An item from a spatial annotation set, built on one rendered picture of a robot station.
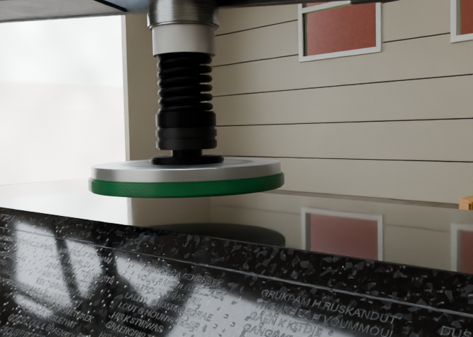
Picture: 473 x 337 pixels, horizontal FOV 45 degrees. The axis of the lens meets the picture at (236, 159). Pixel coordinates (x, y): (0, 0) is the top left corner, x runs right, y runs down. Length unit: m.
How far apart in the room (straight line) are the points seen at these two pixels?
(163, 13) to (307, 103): 7.61
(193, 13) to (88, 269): 0.28
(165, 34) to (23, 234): 0.29
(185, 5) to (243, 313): 0.33
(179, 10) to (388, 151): 6.92
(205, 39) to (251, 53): 8.37
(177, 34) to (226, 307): 0.30
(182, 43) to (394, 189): 6.92
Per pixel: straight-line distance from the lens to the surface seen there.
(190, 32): 0.62
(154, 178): 0.55
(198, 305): 0.46
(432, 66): 7.22
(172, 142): 0.61
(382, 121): 7.57
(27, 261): 0.67
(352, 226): 0.55
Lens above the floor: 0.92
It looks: 3 degrees down
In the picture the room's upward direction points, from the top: 1 degrees counter-clockwise
